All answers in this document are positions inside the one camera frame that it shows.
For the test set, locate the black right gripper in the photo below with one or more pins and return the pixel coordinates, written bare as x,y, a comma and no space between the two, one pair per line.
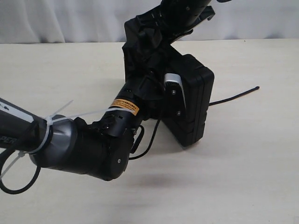
169,21

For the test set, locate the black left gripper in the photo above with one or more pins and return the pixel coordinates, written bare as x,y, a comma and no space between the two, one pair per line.
144,88

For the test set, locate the black plastic carrying case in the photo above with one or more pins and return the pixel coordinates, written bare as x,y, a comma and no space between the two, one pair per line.
197,83

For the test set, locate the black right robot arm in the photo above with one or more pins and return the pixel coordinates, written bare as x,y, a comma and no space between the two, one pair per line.
150,35

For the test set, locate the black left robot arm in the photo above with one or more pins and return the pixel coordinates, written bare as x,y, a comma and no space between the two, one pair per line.
101,149

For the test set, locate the white zip tie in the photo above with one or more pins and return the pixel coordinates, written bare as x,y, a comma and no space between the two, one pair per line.
69,144

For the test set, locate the white backdrop curtain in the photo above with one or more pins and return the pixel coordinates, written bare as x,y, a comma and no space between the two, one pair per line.
62,21

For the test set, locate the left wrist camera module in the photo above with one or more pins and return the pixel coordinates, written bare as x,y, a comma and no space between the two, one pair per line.
175,96

